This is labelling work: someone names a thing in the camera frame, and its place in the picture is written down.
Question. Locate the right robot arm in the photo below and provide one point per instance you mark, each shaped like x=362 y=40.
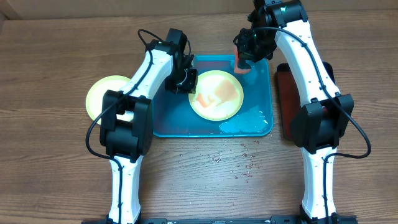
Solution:
x=294 y=38

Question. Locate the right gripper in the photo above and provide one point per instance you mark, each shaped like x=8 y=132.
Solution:
x=246 y=54

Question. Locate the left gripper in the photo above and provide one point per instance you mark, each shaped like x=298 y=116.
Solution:
x=190 y=87

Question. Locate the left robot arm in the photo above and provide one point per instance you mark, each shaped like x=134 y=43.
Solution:
x=127 y=124

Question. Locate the yellow-green plate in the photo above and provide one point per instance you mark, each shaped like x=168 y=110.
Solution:
x=95 y=95
x=218 y=96

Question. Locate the black red lacquer tray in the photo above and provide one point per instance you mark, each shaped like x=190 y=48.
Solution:
x=289 y=101

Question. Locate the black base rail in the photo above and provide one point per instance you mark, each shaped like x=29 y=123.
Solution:
x=276 y=219

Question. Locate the orange sponge with dark scourer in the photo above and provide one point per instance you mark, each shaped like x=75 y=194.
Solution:
x=240 y=65

